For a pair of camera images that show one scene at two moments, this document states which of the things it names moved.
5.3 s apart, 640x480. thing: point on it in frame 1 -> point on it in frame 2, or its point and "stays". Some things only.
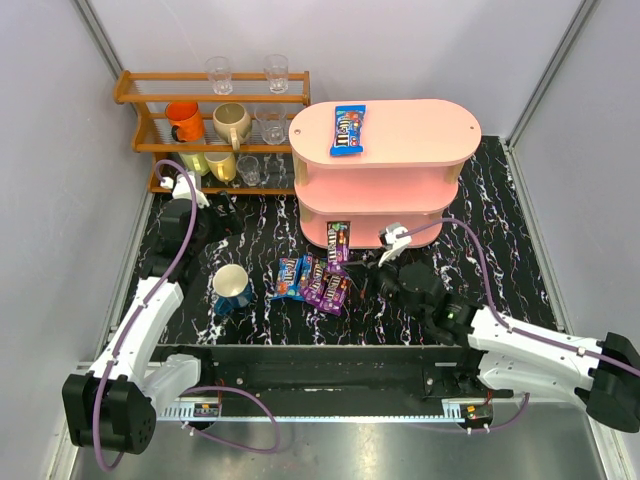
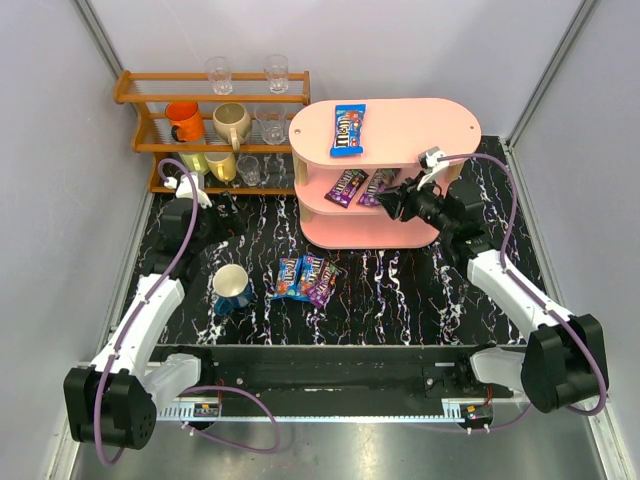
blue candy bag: [349, 125] stays
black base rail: [344, 372] stays
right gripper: [373, 270] -> [405, 201]
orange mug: [187, 120] stays
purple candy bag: [338, 242] -> [345, 186]
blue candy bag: [289, 281] stays
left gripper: [220, 210] stays
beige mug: [231, 123] stays
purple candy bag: [334, 293] -> [382, 179]
